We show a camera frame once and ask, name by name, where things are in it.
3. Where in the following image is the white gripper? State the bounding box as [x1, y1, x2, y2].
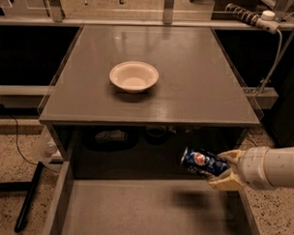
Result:
[208, 147, 269, 191]

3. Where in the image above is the blue pepsi can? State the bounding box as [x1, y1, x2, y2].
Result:
[180, 147, 228, 177]

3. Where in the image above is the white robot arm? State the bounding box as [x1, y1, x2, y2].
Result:
[208, 146, 294, 191]

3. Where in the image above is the open grey top drawer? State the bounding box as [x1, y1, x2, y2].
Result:
[42, 162, 260, 235]

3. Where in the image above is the grey cabinet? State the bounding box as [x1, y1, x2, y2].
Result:
[40, 25, 259, 180]

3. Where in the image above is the white bowl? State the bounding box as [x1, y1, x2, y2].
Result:
[108, 61, 160, 94]

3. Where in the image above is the white power strip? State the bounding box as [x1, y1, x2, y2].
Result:
[225, 3, 279, 34]

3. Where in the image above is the black stand leg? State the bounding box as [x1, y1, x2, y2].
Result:
[0, 162, 44, 233]

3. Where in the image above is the grey power strip cable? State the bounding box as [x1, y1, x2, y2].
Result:
[257, 29, 283, 96]

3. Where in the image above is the black floor cable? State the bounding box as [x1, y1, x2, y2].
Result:
[6, 114, 41, 167]

